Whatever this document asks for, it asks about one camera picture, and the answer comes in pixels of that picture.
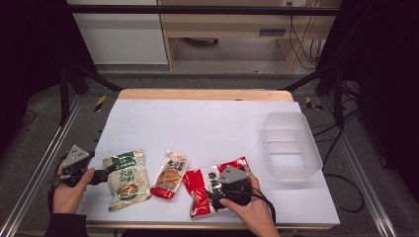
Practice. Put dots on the light wooden desk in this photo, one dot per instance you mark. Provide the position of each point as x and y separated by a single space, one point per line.
224 24

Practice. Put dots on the black metal stand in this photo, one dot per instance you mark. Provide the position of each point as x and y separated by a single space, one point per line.
338 98
63 98

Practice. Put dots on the white cabinet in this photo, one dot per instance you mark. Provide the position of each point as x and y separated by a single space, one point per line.
122 39

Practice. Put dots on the black horizontal frame bar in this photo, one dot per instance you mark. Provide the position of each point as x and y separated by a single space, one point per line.
197 10

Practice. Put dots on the aluminium floor rail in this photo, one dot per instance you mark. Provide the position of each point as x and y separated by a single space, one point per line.
359 174
42 164

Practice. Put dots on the wooden table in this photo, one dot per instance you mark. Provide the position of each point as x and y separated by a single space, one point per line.
197 94

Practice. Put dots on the yellow and black tape strip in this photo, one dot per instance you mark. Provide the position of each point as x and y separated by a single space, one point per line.
100 103
313 104

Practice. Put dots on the clear plastic container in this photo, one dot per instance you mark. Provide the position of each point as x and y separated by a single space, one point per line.
291 146

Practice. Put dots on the small spouted sauce pouch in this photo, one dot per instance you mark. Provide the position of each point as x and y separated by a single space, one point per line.
169 177

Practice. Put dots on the red and white seasoning packet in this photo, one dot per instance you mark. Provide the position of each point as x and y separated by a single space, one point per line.
199 187

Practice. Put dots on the person's left hand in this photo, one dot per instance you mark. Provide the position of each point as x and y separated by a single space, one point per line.
67 197

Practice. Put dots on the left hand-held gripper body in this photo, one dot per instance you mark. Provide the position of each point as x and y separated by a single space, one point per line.
76 157

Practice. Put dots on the person's right hand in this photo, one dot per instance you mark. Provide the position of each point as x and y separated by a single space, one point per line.
255 212

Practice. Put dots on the green and beige seasoning packet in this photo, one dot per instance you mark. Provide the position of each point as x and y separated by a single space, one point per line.
127 179

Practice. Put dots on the dark curtain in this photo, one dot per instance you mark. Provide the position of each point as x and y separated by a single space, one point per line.
385 65
29 49

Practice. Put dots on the white table mat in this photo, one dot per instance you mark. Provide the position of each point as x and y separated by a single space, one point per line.
197 131

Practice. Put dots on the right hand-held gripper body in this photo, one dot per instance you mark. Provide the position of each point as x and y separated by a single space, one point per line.
234 189

